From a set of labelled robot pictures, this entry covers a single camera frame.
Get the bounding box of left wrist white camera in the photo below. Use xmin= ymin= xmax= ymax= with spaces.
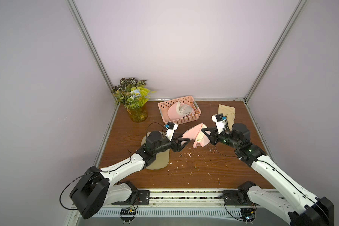
xmin=165 ymin=121 xmax=178 ymax=141

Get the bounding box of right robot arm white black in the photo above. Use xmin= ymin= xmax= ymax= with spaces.
xmin=202 ymin=123 xmax=334 ymax=226

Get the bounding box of small circuit board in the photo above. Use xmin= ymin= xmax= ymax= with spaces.
xmin=120 ymin=209 xmax=137 ymax=224
xmin=240 ymin=208 xmax=256 ymax=223

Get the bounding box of right small circuit board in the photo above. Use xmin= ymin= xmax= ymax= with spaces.
xmin=240 ymin=208 xmax=256 ymax=223

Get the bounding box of aluminium front rail frame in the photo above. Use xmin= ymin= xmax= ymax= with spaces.
xmin=73 ymin=184 xmax=289 ymax=226

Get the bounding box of cream fabric glove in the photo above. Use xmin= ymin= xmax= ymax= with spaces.
xmin=218 ymin=105 xmax=235 ymax=130

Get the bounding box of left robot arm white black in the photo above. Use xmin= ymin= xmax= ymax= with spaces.
xmin=70 ymin=131 xmax=190 ymax=219

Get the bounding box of left small circuit board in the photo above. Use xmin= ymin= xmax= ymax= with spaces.
xmin=120 ymin=209 xmax=137 ymax=224

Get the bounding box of pink baseball cap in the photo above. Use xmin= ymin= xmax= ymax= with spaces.
xmin=182 ymin=123 xmax=210 ymax=148

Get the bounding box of artificial plant bouquet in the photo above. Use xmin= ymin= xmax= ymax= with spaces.
xmin=111 ymin=77 xmax=155 ymax=109

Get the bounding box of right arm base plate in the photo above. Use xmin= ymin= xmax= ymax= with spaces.
xmin=222 ymin=190 xmax=258 ymax=206

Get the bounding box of beige baseball cap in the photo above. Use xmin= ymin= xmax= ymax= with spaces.
xmin=140 ymin=131 xmax=170 ymax=170

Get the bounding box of pink plastic basket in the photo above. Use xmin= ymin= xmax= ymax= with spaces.
xmin=158 ymin=96 xmax=201 ymax=125

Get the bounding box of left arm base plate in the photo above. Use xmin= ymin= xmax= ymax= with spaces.
xmin=112 ymin=190 xmax=150 ymax=206

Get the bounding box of amber glass vase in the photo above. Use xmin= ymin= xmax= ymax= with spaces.
xmin=127 ymin=105 xmax=148 ymax=122

